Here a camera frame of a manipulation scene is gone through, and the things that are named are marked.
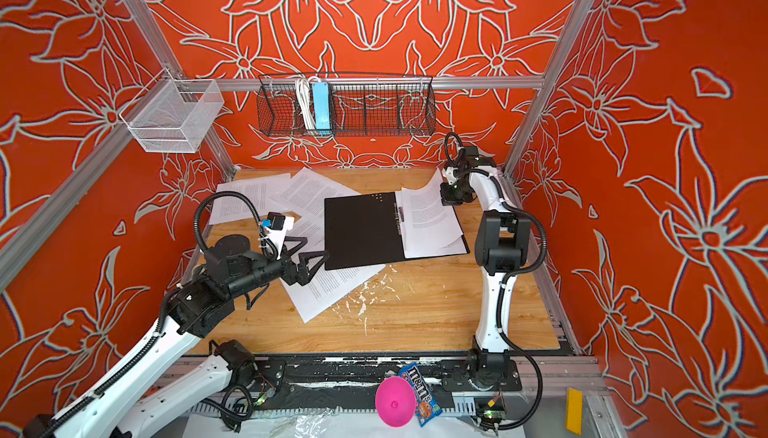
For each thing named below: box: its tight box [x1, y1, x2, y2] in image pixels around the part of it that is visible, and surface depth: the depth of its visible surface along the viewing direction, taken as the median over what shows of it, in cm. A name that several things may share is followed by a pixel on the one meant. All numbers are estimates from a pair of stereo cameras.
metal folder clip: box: [394, 202, 405, 236], surface depth 106 cm
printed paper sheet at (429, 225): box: [401, 168, 463, 256], surface depth 102 cm
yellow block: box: [566, 387, 583, 436], surface depth 70 cm
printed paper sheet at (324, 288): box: [280, 260, 386, 324], surface depth 89 cm
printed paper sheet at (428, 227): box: [394, 179, 469, 259], surface depth 100 cm
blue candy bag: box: [398, 362, 443, 427], surface depth 72 cm
